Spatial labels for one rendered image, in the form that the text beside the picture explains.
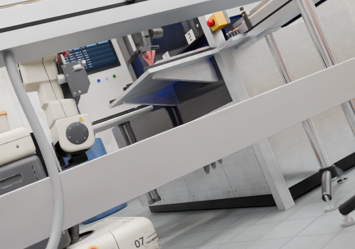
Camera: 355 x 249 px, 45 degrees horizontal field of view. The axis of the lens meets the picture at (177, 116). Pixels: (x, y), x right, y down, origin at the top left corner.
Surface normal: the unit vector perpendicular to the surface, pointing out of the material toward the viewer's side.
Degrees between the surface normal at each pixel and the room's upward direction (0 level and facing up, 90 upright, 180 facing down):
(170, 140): 90
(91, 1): 90
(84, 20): 90
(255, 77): 90
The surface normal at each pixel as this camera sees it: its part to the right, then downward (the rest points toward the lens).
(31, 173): 0.38, -0.22
